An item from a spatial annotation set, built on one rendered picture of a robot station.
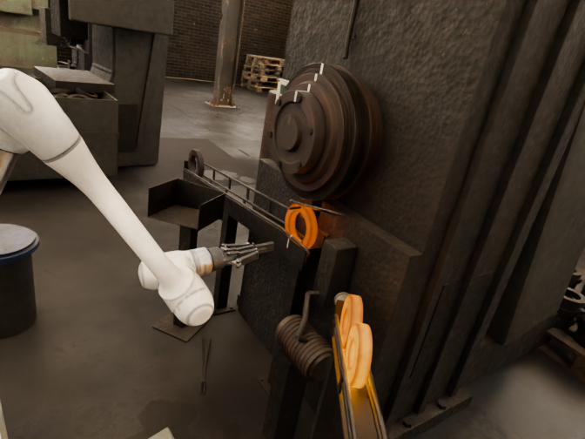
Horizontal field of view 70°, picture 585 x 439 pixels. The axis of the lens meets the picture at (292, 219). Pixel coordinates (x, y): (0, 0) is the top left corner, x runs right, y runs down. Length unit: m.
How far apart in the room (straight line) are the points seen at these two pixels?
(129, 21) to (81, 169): 2.87
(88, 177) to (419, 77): 0.95
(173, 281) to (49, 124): 0.46
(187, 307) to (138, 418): 0.81
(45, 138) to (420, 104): 0.99
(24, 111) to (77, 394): 1.25
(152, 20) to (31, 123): 3.00
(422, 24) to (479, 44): 0.21
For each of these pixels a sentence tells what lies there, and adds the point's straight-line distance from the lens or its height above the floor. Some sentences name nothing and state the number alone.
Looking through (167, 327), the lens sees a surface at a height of 0.01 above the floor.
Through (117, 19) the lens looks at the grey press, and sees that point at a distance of 3.84.
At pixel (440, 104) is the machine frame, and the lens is 1.31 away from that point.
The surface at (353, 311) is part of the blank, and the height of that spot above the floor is 0.77.
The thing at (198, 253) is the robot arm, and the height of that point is 0.76.
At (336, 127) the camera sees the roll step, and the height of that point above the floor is 1.18.
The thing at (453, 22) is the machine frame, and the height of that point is 1.52.
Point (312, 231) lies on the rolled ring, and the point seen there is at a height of 0.77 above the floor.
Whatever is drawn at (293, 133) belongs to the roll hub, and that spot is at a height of 1.12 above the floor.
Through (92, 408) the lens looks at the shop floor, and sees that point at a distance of 1.91.
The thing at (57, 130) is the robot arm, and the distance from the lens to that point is 1.03.
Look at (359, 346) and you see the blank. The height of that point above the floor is 0.78.
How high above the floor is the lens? 1.40
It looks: 23 degrees down
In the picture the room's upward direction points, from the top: 11 degrees clockwise
